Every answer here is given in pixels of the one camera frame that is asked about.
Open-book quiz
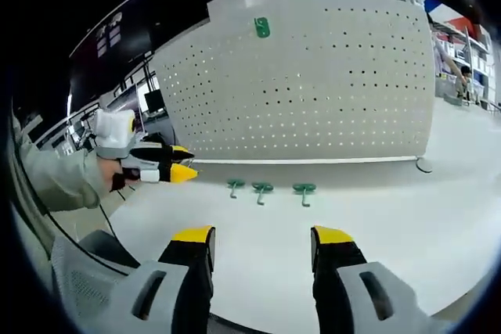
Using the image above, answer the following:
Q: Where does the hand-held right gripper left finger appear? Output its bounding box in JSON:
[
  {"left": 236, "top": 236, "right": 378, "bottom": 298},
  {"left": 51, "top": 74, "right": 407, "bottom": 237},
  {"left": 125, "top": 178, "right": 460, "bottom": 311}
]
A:
[{"left": 82, "top": 225, "right": 216, "bottom": 334}]

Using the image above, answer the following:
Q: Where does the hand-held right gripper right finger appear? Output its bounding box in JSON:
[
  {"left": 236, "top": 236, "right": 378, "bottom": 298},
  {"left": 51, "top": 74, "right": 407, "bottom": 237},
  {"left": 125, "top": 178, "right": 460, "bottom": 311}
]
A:
[{"left": 311, "top": 225, "right": 451, "bottom": 334}]

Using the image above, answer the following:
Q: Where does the green hook assembly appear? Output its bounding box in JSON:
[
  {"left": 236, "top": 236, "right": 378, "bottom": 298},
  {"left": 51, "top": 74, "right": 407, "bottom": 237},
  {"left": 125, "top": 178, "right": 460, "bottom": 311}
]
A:
[
  {"left": 226, "top": 178, "right": 247, "bottom": 199},
  {"left": 292, "top": 182, "right": 318, "bottom": 209},
  {"left": 254, "top": 16, "right": 271, "bottom": 40},
  {"left": 251, "top": 181, "right": 274, "bottom": 207}
]

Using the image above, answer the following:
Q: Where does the white pegboard mounting plate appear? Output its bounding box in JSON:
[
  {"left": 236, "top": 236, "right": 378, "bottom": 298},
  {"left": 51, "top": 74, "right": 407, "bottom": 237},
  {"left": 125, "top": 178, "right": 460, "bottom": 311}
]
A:
[{"left": 151, "top": 0, "right": 434, "bottom": 174}]

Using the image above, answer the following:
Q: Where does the person's left hand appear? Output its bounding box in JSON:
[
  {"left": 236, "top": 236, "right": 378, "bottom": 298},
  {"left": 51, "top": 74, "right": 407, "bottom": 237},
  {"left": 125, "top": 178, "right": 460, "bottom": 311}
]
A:
[{"left": 96, "top": 156, "right": 127, "bottom": 189}]

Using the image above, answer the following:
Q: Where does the black monitor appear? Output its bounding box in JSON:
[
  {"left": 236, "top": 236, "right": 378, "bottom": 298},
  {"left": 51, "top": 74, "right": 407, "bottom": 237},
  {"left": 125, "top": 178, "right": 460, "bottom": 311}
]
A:
[{"left": 143, "top": 90, "right": 164, "bottom": 114}]

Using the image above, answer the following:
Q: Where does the person's grey jacket torso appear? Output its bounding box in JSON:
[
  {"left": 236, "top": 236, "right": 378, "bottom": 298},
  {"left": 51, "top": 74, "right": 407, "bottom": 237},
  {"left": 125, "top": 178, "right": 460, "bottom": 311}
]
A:
[{"left": 6, "top": 105, "right": 79, "bottom": 257}]

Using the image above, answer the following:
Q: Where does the white box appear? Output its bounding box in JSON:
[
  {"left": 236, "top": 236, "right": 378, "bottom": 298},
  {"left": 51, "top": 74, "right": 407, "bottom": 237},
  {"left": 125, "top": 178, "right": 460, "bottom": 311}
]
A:
[{"left": 207, "top": 0, "right": 251, "bottom": 23}]

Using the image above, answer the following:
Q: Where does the metal storage shelf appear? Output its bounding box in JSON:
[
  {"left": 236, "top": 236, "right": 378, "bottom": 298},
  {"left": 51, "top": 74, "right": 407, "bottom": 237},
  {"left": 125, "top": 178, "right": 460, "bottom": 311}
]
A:
[{"left": 430, "top": 0, "right": 495, "bottom": 108}]

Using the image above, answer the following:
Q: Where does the black cable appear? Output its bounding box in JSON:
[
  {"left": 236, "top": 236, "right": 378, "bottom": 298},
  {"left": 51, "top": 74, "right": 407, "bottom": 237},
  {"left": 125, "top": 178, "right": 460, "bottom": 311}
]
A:
[{"left": 97, "top": 199, "right": 117, "bottom": 235}]

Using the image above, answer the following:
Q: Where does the large dark wall display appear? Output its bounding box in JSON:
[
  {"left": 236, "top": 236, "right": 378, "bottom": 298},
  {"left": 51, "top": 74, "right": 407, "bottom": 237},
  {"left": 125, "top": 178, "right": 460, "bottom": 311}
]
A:
[{"left": 69, "top": 0, "right": 157, "bottom": 96}]

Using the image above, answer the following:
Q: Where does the red blue wall banner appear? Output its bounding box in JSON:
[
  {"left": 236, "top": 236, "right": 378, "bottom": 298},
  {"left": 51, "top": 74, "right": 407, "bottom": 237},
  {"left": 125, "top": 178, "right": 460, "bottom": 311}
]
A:
[{"left": 424, "top": 0, "right": 486, "bottom": 31}]

